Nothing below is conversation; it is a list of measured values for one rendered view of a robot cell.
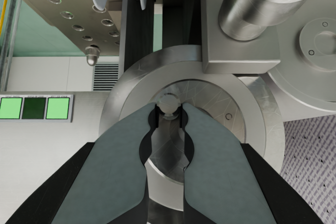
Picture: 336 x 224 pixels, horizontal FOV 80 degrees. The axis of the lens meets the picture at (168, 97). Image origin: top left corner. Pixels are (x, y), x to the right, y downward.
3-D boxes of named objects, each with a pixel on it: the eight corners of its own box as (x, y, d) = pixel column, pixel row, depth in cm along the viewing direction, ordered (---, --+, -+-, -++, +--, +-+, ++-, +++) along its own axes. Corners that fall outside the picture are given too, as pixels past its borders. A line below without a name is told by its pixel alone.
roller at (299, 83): (387, -21, 18) (419, 112, 16) (263, 71, 43) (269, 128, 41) (252, -19, 19) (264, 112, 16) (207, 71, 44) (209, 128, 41)
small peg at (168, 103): (153, 113, 12) (159, 89, 12) (157, 118, 14) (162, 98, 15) (177, 119, 11) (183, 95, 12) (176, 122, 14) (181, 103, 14)
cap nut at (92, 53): (97, 46, 51) (95, 63, 50) (102, 52, 55) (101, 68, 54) (83, 46, 51) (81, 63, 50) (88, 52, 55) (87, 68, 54)
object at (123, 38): (132, -88, 22) (123, 77, 18) (153, 28, 45) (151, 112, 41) (127, -88, 22) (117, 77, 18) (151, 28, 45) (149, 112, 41)
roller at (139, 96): (262, 61, 16) (271, 216, 14) (208, 107, 42) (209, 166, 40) (122, 58, 17) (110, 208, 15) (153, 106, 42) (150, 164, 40)
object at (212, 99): (201, 213, 13) (117, 136, 14) (198, 203, 15) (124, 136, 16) (269, 123, 14) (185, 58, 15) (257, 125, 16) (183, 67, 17)
